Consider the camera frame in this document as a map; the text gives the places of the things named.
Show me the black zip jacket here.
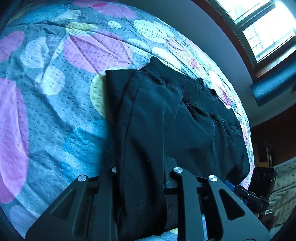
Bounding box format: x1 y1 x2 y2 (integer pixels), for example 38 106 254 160
105 56 251 241

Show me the dotted colourful bedspread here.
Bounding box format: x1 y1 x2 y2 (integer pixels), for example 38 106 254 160
0 0 256 241

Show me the wooden framed window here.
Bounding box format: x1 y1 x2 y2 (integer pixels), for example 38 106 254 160
192 0 296 82

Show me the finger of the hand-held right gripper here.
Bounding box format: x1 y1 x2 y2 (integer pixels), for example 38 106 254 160
225 181 270 213

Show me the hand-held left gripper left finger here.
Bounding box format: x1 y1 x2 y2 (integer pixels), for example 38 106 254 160
25 167 119 241

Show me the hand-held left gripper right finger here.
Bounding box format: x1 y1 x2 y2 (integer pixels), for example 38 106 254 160
169 166 271 241

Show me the dark wooden cabinet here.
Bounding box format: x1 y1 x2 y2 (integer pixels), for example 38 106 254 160
251 118 296 173

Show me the pale patterned cloth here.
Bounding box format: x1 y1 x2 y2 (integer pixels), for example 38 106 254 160
269 162 296 229

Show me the blue curtain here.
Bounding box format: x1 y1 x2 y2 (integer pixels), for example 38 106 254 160
250 68 296 107

